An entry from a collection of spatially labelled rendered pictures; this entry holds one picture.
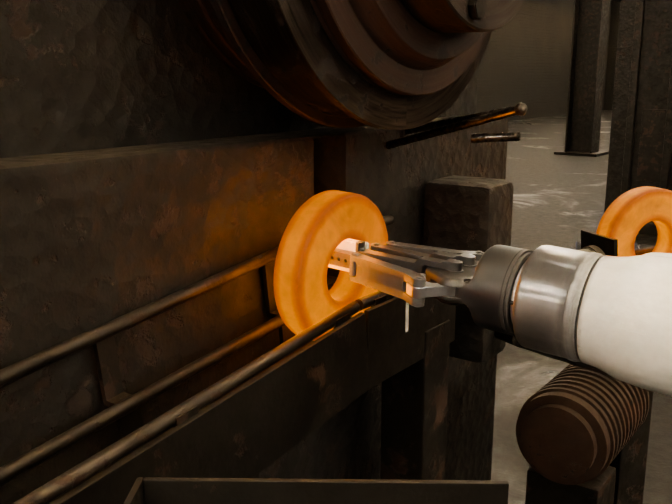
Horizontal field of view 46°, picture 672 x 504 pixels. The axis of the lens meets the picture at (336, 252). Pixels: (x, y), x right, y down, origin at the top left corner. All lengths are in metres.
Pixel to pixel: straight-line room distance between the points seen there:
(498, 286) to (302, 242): 0.19
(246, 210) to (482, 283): 0.25
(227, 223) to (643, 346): 0.39
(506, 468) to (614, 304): 1.42
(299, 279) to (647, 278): 0.30
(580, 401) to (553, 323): 0.44
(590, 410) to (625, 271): 0.46
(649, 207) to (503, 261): 0.52
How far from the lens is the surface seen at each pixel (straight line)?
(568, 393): 1.08
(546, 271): 0.65
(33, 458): 0.63
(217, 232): 0.75
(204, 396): 0.64
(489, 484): 0.45
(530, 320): 0.65
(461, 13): 0.73
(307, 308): 0.74
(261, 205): 0.79
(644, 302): 0.61
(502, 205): 1.03
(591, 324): 0.63
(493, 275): 0.66
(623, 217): 1.14
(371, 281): 0.71
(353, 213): 0.77
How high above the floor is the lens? 0.94
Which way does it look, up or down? 13 degrees down
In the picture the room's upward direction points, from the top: straight up
